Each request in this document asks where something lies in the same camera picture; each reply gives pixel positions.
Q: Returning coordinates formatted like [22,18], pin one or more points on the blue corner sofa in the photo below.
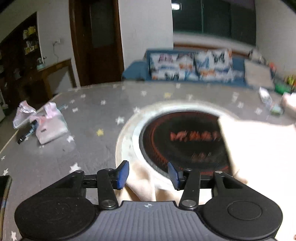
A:
[139,70]

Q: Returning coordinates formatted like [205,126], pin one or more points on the grey star tablecloth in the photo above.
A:
[95,116]

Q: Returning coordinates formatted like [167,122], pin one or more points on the white remote device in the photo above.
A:
[265,96]

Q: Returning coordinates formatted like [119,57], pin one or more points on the clear box colourful items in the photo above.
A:
[276,110]

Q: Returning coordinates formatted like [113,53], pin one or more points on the dark shelf unit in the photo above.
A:
[20,51]

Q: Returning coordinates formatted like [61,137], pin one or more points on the teal kettle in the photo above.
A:
[41,63]

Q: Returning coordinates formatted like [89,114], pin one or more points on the butterfly pillow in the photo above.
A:
[172,67]
[216,65]

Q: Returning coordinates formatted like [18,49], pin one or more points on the white tissue box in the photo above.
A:
[288,103]

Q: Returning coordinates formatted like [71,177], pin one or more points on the grey cushion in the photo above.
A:
[257,75]

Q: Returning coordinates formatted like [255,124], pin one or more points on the black induction cooktop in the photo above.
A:
[188,139]

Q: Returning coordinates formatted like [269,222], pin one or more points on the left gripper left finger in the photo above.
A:
[109,180]

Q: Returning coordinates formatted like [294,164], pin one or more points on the left butterfly pillow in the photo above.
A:
[172,67]

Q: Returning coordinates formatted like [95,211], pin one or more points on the cream sweater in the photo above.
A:
[262,155]

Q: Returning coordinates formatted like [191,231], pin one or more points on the dark wooden door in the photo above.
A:
[96,41]

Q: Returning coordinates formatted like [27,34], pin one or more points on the dark window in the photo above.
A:
[235,20]

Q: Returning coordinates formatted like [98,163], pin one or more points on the wooden side table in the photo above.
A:
[43,74]

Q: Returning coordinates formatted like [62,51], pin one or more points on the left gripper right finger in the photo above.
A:
[188,180]

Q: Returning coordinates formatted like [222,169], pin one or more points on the right butterfly pillow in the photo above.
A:
[216,65]

